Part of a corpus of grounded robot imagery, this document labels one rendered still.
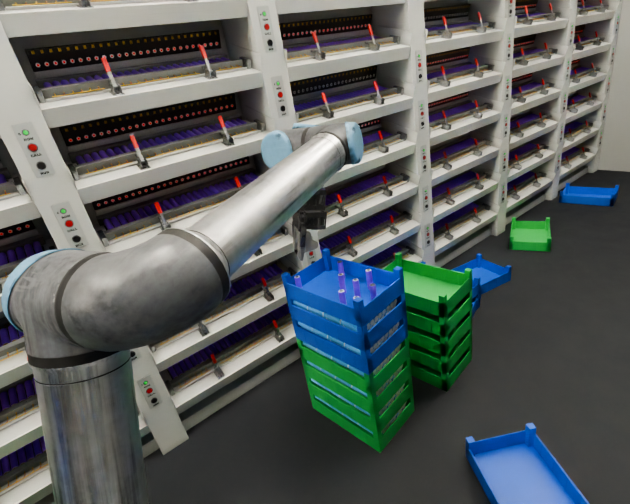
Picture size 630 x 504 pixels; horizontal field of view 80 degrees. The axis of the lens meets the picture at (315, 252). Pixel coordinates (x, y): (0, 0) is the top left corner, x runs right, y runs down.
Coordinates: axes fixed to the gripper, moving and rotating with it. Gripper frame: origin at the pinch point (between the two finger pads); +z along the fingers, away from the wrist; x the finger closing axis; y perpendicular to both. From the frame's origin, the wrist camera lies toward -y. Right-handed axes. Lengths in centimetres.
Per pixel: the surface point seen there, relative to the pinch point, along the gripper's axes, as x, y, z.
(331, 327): -15.7, 6.3, 16.5
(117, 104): 16, -45, -39
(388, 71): 65, 57, -55
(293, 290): -3.3, -1.7, 10.3
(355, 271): -1.2, 19.0, 7.0
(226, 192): 28.9, -17.3, -11.9
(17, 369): -2, -75, 26
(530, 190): 90, 184, 6
